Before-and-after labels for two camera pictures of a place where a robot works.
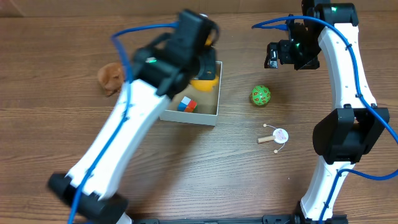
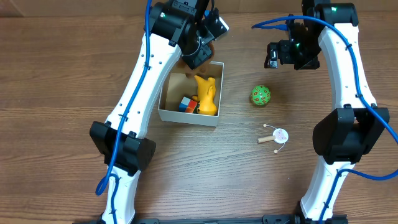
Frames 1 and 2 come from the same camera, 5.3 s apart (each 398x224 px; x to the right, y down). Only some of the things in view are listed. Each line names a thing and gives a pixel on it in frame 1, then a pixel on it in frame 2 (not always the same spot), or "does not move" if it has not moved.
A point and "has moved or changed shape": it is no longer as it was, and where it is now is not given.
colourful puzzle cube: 187,105 does not move
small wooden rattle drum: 280,136 does not move
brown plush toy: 111,76 has moved or changed shape
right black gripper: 273,55 does not move
